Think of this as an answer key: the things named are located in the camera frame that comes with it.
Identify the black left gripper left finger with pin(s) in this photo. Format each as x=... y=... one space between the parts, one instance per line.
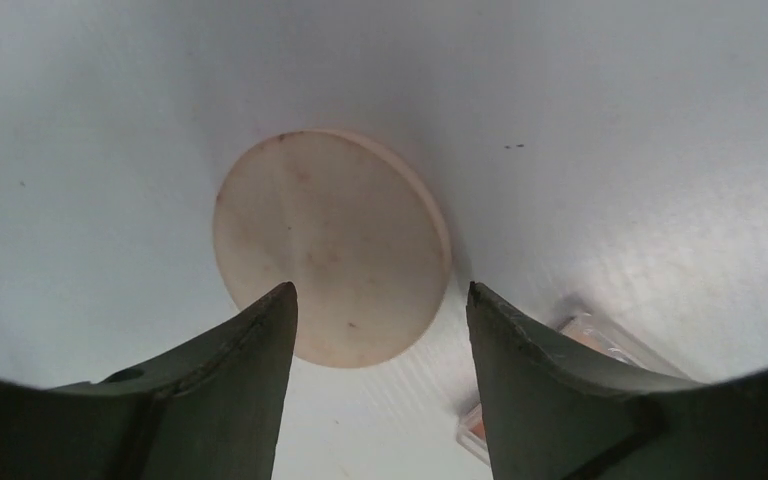
x=209 y=408

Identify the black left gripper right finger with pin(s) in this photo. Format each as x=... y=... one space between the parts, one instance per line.
x=556 y=409

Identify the round beige sponge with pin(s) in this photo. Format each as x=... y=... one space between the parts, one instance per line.
x=348 y=222

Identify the eyeshadow palette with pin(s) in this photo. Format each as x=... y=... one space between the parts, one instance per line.
x=595 y=331

